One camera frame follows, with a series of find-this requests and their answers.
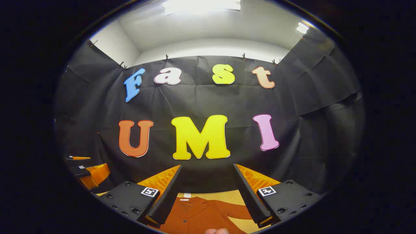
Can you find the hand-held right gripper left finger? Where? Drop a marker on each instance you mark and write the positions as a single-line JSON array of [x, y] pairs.
[[165, 198]]

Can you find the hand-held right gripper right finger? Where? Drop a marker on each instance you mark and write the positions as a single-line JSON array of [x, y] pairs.
[[252, 198]]

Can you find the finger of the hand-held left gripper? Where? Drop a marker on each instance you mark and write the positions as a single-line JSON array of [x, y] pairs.
[[73, 158], [79, 171]]

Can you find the orange ribbed button shirt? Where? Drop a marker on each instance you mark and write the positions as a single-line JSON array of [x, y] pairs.
[[201, 214]]

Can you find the black backdrop cloth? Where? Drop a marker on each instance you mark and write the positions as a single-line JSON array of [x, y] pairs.
[[201, 104]]

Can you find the ceiling light panel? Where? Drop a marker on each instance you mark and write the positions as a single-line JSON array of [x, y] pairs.
[[302, 28]]

